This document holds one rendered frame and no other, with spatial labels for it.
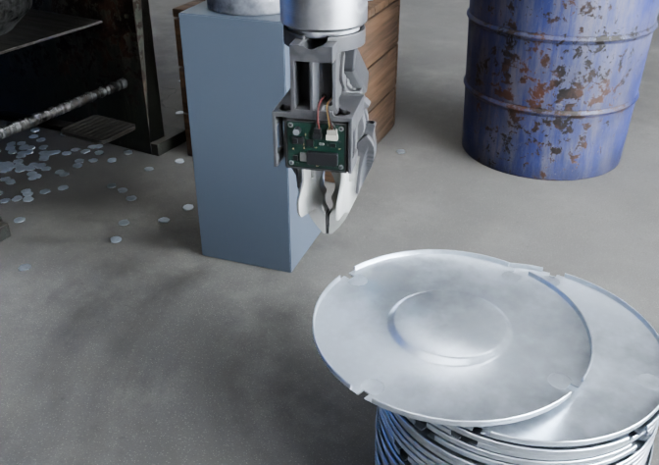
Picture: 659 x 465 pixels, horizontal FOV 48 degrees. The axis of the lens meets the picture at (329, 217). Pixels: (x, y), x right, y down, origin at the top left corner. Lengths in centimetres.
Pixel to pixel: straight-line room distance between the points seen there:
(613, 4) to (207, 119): 83
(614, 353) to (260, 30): 69
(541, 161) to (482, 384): 103
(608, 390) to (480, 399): 13
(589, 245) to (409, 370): 81
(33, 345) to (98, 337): 10
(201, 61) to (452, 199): 64
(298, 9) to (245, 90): 59
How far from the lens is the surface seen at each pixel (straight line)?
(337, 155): 64
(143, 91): 177
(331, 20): 62
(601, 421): 74
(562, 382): 75
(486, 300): 84
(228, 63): 120
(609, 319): 87
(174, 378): 113
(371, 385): 72
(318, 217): 74
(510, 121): 168
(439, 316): 80
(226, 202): 131
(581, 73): 163
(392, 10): 181
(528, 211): 158
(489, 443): 70
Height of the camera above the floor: 73
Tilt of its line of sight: 29 degrees down
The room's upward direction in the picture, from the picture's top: straight up
